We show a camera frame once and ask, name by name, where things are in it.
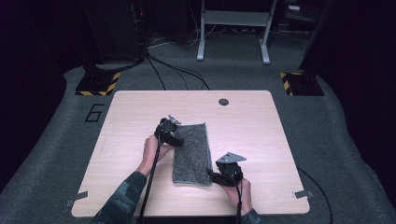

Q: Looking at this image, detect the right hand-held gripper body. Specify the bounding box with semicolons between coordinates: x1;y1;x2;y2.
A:
214;151;248;188

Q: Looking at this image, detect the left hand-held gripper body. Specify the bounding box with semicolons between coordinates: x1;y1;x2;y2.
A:
154;115;183;145

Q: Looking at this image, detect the grey towel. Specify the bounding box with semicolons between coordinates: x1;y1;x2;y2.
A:
172;122;214;188

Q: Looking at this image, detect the person's left hand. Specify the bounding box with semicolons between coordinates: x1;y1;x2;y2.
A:
136;134;176;177

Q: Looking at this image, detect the person's right hand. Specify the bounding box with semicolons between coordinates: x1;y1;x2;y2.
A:
221;177;252;217

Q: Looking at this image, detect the grey tape strip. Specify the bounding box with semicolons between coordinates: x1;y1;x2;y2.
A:
64;190;89;208
292;189;315;200

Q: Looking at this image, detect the black hazard-striped stand base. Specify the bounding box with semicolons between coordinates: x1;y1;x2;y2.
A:
75;72;121;97
278;71;325;97

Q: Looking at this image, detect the dark equipment cabinet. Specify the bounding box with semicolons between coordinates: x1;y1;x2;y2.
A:
83;0;148;64

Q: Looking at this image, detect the right hand-held gripper cable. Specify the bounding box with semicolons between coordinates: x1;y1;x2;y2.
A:
222;169;244;224

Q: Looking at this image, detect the hand-held gripper cable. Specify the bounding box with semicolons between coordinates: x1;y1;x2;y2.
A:
136;124;164;224
222;169;244;224

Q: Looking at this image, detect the left hand-held gripper cable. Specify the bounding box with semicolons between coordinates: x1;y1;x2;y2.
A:
136;124;164;224

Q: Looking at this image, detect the black floor cable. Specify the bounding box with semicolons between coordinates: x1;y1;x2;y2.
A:
148;54;211;91
145;55;167;91
296;167;334;224

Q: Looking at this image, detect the white metal stand frame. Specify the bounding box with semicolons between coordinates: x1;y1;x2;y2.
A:
196;0;278;65

